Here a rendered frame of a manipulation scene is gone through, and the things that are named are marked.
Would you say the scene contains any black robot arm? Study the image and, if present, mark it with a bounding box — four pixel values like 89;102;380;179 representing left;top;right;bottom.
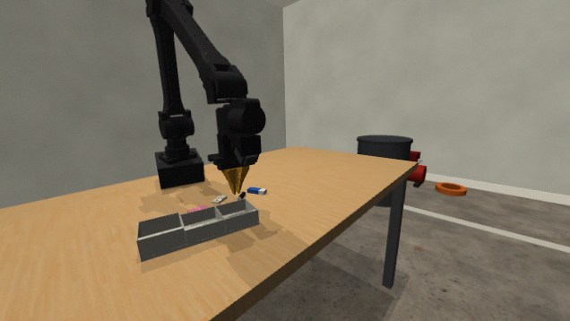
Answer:
145;0;266;166

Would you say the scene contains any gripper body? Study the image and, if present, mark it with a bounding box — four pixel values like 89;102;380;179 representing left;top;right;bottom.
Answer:
208;131;245;170

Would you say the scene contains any white domino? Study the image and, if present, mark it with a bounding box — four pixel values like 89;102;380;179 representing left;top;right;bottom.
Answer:
212;195;227;204

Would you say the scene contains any grey open bin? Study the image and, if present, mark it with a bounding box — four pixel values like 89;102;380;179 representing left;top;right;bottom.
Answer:
136;199;259;262

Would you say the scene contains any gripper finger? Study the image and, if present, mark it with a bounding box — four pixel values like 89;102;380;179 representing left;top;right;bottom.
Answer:
221;168;237;195
236;166;249;194

